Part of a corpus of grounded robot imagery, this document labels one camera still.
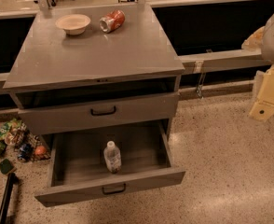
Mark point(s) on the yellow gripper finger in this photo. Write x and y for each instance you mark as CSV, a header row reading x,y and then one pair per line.
x,y
263,95

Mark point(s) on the clear plastic water bottle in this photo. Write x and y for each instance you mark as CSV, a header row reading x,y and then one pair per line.
x,y
112,157

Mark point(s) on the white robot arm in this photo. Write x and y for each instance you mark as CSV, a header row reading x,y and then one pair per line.
x,y
263,39

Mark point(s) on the grey drawer cabinet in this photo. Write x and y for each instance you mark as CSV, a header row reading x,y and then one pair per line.
x,y
54,68

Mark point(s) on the open lower grey drawer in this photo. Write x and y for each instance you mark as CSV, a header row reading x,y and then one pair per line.
x,y
78,172

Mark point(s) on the upper grey drawer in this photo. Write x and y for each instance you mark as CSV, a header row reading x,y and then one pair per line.
x,y
75,117

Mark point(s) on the orange soda can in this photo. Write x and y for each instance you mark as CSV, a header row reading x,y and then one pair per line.
x,y
111,21

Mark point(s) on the white paper bowl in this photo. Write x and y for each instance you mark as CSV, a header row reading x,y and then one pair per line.
x,y
74,24

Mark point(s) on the orange fruit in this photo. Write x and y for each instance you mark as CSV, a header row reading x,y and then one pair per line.
x,y
40,151

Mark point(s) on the blue soda can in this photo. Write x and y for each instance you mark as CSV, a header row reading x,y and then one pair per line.
x,y
25,152

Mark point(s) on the black stand leg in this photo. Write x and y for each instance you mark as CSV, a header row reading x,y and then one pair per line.
x,y
11,180

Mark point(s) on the green sponge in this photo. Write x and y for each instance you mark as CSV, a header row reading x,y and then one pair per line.
x,y
6,167

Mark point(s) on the green snack bag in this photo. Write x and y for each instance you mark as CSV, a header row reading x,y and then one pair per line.
x,y
10,134

